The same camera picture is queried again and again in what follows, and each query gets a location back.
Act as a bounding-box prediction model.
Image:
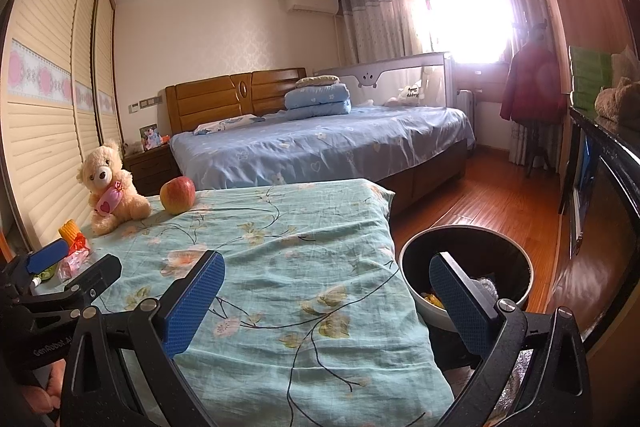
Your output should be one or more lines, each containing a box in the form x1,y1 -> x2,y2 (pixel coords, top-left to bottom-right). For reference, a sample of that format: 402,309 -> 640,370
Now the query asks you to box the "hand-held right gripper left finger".
59,249 -> 227,427

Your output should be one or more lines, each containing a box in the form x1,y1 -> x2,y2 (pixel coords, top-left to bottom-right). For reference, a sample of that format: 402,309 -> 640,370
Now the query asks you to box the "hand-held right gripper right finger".
429,251 -> 593,427

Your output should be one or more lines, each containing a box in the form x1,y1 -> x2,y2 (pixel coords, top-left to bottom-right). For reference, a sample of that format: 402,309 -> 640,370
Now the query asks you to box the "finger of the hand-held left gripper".
22,255 -> 123,314
5,238 -> 70,289

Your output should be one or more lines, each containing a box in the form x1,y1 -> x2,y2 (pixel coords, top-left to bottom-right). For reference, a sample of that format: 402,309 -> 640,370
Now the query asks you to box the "round black waste bin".
398,226 -> 534,335

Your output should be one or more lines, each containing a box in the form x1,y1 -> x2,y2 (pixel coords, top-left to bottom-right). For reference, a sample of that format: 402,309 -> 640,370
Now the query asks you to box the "person's left hand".
22,357 -> 63,427

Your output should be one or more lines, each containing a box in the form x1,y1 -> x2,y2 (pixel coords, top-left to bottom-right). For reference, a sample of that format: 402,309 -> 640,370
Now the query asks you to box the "pink snack packet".
56,234 -> 96,280

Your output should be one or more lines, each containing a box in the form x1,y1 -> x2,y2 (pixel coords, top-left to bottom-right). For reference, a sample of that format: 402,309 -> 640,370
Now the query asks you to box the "small yellow foam net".
58,219 -> 83,243

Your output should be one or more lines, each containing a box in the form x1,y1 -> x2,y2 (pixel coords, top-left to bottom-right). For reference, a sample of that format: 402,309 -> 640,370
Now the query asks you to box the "silver insulation foil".
495,347 -> 536,427

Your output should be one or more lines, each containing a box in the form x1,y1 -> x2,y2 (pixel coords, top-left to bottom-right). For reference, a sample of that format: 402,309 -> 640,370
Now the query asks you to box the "cream teddy bear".
76,142 -> 152,236

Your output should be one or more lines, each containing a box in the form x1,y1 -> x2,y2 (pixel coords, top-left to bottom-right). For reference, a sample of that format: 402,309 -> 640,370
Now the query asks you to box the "red apple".
160,176 -> 197,215

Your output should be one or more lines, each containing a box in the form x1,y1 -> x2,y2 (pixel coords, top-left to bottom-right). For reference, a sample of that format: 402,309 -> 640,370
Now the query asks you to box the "floral light green cloth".
37,178 -> 456,427

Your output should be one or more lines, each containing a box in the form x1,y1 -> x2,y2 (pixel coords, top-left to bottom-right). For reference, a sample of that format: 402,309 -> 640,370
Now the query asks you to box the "wooden nightstand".
122,146 -> 183,198

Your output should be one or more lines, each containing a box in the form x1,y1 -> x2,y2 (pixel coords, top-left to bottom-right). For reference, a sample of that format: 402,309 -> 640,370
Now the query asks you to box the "cream sliding wardrobe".
0,0 -> 126,258

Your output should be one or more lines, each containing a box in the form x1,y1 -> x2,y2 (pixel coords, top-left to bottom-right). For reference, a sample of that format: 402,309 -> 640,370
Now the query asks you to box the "glossy wooden cabinet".
557,104 -> 640,353

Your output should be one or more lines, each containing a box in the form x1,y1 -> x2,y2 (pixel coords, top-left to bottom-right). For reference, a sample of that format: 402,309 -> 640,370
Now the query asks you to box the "wooden coat stand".
525,122 -> 563,180

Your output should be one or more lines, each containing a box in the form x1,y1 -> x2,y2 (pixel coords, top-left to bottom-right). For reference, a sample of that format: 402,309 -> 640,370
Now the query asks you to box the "flat patterned pillow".
192,114 -> 266,136

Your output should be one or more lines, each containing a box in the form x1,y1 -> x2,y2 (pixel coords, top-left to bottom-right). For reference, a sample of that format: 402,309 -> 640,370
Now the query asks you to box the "bed with blue sheet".
169,104 -> 476,215

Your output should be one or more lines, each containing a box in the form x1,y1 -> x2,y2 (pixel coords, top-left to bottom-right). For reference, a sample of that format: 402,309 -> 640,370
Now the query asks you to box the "wooden headboard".
165,67 -> 307,138

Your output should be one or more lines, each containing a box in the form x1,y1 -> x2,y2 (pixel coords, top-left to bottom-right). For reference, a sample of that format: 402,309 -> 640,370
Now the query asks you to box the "dark red coat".
499,24 -> 568,125

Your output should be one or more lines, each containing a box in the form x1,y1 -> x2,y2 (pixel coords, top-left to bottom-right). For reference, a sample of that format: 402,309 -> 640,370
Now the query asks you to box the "folded blue quilt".
284,82 -> 352,118

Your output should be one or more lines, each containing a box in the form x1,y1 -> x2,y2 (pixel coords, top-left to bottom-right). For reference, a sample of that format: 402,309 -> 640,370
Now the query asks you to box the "pale pillow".
295,74 -> 341,88

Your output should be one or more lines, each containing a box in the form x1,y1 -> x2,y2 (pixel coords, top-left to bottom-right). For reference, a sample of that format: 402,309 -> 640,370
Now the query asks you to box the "brown teddy bear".
594,77 -> 640,122

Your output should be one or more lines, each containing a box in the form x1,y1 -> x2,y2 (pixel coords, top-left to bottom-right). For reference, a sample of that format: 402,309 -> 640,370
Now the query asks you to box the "green carton stack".
569,46 -> 615,108

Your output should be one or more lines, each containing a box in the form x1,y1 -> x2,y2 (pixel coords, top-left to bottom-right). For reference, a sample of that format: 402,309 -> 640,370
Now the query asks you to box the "bright window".
417,0 -> 516,62

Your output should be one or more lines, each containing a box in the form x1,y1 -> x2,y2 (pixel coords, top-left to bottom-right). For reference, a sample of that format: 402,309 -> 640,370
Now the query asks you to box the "translucent plastic bag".
610,42 -> 640,82

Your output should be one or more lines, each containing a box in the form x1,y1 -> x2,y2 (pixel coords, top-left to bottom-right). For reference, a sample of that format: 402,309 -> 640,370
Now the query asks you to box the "photo frame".
139,123 -> 162,152

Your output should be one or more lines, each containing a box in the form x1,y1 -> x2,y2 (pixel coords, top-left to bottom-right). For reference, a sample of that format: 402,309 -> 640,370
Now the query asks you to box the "wall switch panel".
129,96 -> 166,114

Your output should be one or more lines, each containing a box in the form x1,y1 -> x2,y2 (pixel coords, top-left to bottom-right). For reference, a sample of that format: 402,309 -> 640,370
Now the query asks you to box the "grey bed guard rail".
312,52 -> 456,108

